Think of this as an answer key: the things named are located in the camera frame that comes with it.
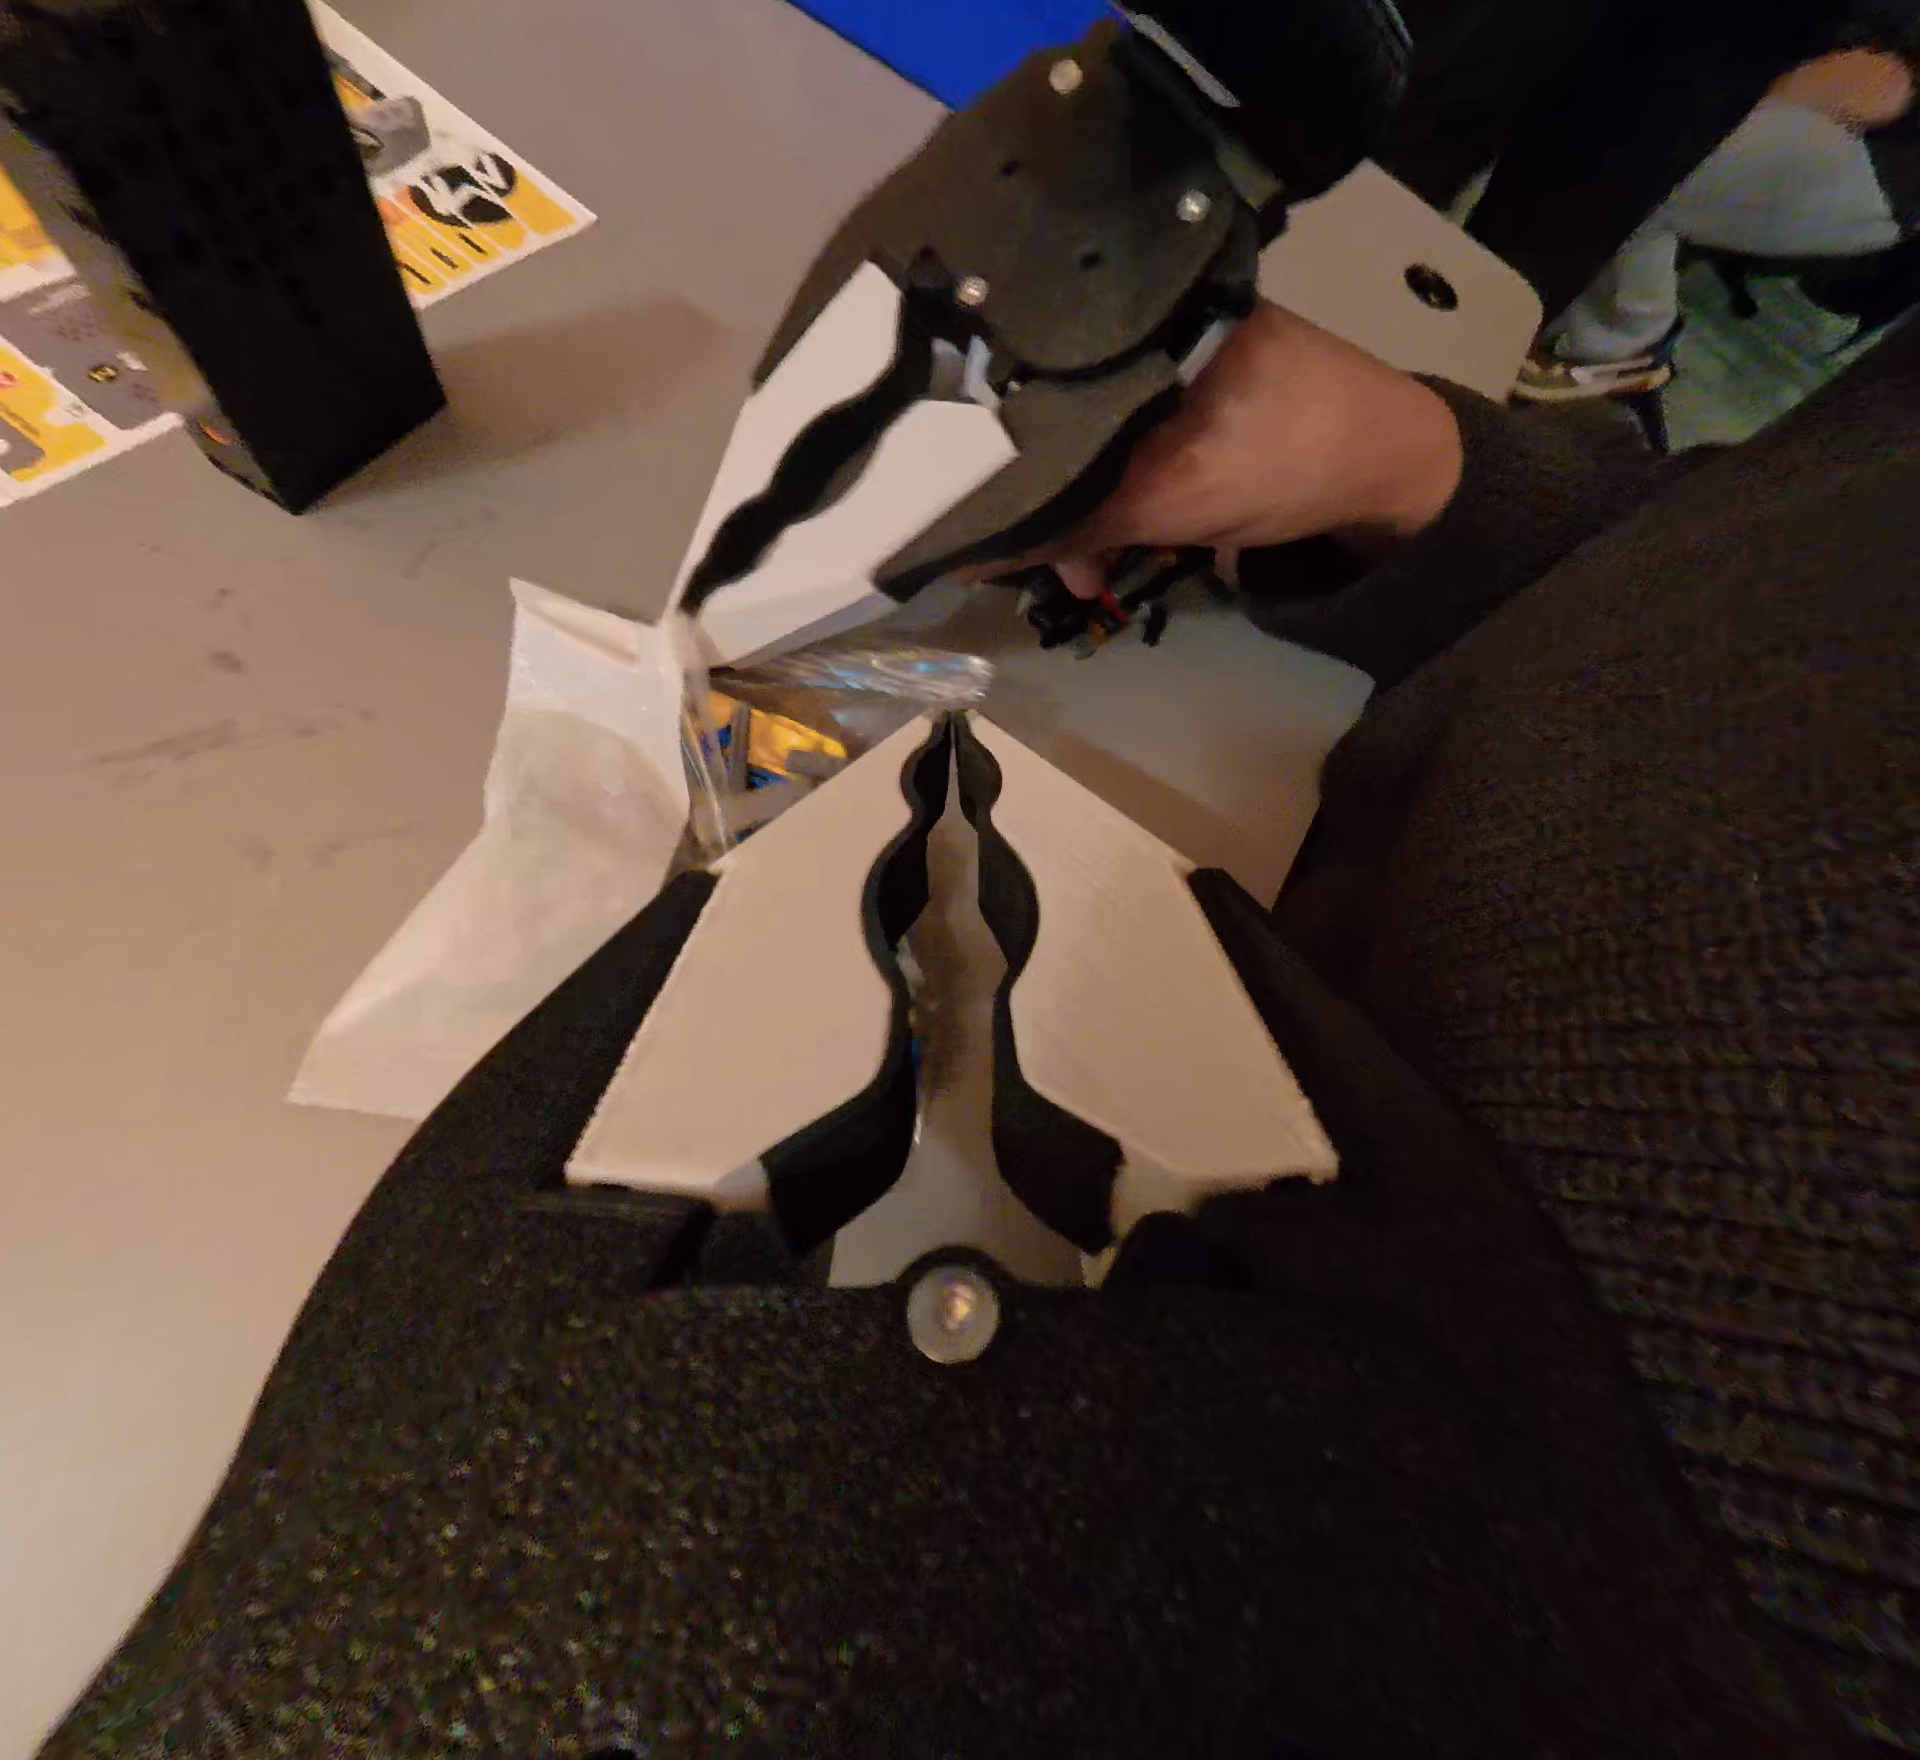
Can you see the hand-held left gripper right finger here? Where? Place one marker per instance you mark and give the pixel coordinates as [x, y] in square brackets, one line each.
[1157, 1025]

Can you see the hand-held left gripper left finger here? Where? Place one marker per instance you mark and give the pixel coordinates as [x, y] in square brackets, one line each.
[752, 1025]

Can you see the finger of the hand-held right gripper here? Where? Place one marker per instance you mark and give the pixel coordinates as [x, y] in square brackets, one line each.
[818, 366]
[887, 515]

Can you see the small clear parts bag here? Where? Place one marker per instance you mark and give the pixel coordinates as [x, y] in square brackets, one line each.
[512, 859]

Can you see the person's right hand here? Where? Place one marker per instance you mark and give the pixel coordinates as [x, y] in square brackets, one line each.
[1290, 456]

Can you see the yellow sticker sheet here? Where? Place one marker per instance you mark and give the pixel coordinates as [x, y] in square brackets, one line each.
[480, 199]

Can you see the black perforated block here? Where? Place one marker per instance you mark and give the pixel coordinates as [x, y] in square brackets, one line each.
[210, 169]

